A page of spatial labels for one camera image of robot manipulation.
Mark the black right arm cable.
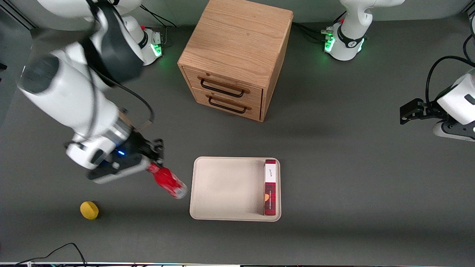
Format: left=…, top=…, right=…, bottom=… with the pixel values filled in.
left=106, top=72, right=155, bottom=125

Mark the black cabinet drawer handle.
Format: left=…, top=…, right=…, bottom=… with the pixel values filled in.
left=206, top=95, right=252, bottom=114
left=198, top=76, right=250, bottom=98

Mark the black right base cable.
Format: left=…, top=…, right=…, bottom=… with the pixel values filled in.
left=139, top=4, right=177, bottom=28

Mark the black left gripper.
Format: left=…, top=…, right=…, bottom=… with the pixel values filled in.
left=400, top=98, right=448, bottom=125

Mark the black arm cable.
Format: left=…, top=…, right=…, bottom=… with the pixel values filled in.
left=106, top=72, right=155, bottom=125
left=426, top=56, right=475, bottom=106

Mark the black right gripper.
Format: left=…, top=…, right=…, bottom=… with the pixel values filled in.
left=126, top=130, right=164, bottom=167

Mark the black left base cable bundle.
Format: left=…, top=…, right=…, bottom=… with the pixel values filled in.
left=292, top=22, right=329, bottom=42

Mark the beige plastic tray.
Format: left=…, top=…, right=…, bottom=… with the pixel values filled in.
left=189, top=156, right=282, bottom=222

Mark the black table edge cable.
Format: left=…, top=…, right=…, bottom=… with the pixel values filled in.
left=14, top=243, right=88, bottom=267

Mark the red coke bottle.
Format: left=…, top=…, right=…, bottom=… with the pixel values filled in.
left=147, top=163, right=187, bottom=200

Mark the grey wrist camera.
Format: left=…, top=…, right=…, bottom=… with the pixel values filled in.
left=87, top=154, right=151, bottom=185
left=432, top=121, right=475, bottom=142

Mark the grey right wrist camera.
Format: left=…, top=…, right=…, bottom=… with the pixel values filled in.
left=87, top=154, right=151, bottom=185

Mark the yellow lemon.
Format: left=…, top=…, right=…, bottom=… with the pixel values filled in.
left=80, top=201, right=99, bottom=220

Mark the red tartan shortbread box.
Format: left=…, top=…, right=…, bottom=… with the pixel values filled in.
left=263, top=159, right=277, bottom=216

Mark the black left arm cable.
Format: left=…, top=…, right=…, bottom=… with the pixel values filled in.
left=426, top=56, right=475, bottom=106

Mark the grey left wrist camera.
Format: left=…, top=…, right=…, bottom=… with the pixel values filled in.
left=432, top=121, right=475, bottom=142

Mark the wooden two-drawer cabinet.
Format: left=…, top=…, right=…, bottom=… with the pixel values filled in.
left=177, top=0, right=294, bottom=122

